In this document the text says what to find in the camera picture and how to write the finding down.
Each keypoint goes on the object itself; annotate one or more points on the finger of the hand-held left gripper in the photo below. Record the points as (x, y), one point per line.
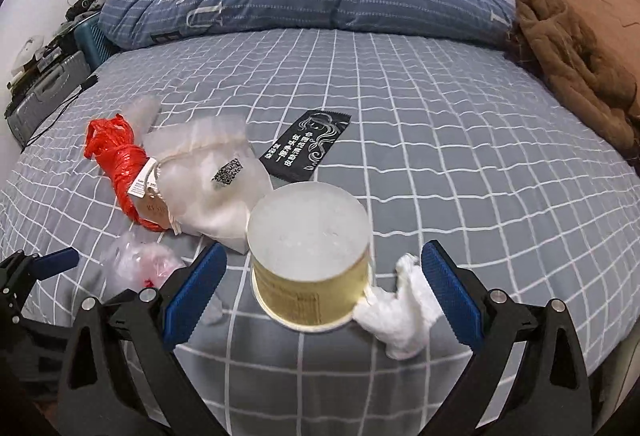
(55, 262)

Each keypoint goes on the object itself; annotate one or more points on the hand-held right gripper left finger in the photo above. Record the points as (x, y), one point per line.
(195, 296)

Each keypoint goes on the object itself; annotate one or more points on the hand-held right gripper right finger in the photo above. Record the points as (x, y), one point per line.
(450, 296)

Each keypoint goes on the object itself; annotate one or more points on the white tissue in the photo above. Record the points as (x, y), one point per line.
(400, 321)

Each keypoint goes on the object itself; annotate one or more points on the yellow round tub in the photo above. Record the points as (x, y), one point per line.
(300, 301)

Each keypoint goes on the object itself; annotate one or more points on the clear crumpled plastic bag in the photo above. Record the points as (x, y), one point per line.
(135, 261)

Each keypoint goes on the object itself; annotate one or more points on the frosted plastic bag with tag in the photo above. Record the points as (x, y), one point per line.
(210, 206)

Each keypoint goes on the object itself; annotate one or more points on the red plastic bag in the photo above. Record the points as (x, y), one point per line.
(115, 155)

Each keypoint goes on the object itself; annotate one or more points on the grey checked bed sheet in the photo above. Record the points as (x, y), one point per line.
(400, 140)

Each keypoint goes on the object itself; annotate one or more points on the silver suitcase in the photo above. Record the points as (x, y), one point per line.
(45, 85)

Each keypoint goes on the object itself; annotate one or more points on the black printed sachet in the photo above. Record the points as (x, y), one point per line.
(305, 145)

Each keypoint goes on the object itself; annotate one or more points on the white plastic item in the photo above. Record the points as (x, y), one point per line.
(27, 48)

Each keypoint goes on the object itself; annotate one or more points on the brown fleece coat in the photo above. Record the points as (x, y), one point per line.
(565, 50)

